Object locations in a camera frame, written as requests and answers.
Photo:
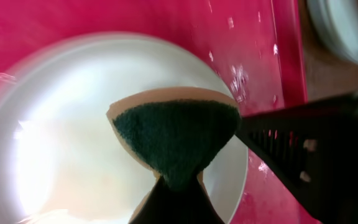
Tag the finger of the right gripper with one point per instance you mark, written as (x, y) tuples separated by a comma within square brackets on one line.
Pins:
[(313, 150)]

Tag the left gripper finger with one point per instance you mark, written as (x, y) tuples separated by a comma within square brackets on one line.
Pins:
[(189, 206)]

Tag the green and yellow sponge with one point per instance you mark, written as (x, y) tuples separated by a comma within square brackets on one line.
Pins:
[(177, 131)]

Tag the light blue plate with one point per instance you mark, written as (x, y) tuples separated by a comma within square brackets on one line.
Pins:
[(336, 24)]

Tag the white round plate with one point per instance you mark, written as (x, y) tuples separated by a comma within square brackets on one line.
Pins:
[(60, 161)]

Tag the red plastic tray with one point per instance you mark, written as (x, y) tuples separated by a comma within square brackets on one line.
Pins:
[(254, 47)]

